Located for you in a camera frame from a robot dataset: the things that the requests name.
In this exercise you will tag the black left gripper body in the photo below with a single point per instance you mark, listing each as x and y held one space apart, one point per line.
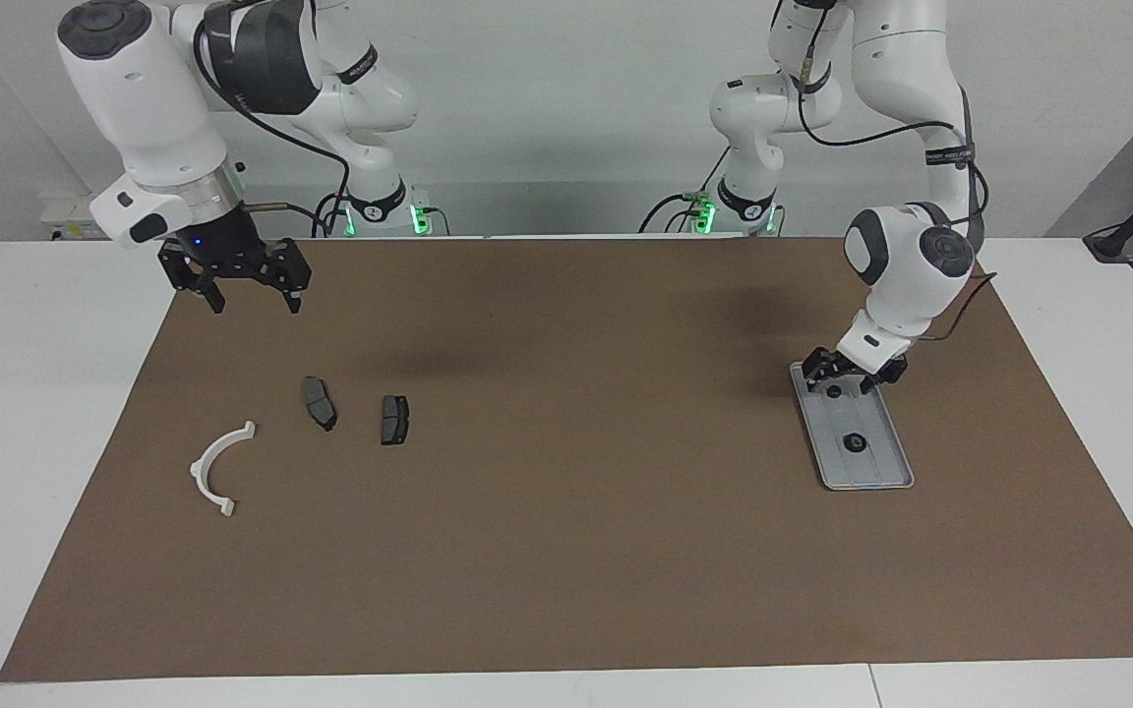
852 372

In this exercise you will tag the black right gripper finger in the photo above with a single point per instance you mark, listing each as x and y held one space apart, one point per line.
191 278
293 275

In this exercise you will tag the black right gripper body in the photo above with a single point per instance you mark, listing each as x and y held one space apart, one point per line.
227 246

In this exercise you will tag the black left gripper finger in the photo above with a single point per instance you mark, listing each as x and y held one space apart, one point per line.
817 366
886 382

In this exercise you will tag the large black bearing gear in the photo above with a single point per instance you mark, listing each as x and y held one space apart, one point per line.
855 442

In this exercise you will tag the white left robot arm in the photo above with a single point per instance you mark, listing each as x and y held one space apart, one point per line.
906 265

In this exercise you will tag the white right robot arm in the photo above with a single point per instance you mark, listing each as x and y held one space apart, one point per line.
149 98

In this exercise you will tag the silver metal tray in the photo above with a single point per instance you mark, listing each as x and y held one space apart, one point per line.
876 467

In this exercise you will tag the long grey brake pad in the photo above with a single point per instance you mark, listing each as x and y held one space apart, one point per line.
319 403

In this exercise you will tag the white power strip box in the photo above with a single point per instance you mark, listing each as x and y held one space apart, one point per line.
70 221

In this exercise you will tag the short grey brake pad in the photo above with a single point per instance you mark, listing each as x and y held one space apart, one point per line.
395 421

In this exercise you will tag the brown table mat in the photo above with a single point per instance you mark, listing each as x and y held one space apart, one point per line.
566 551

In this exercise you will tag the white semicircular bracket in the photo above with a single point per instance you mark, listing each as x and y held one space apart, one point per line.
201 472

